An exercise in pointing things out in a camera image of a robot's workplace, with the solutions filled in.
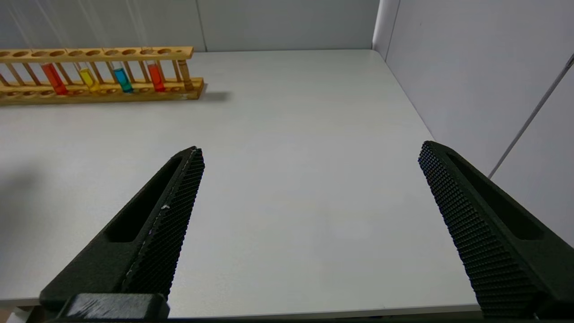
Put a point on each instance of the glass tube with yellow pigment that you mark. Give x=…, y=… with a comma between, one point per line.
x=89, y=79

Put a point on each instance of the glass tube with red pigment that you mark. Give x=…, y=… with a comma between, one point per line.
x=54, y=79
x=156, y=77

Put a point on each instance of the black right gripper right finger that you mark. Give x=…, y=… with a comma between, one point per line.
x=493, y=233

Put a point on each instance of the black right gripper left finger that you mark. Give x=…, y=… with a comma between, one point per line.
x=152, y=237

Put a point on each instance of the wooden test tube rack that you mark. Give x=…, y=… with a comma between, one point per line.
x=103, y=54

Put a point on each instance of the glass tube with blue pigment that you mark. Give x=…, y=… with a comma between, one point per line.
x=123, y=80

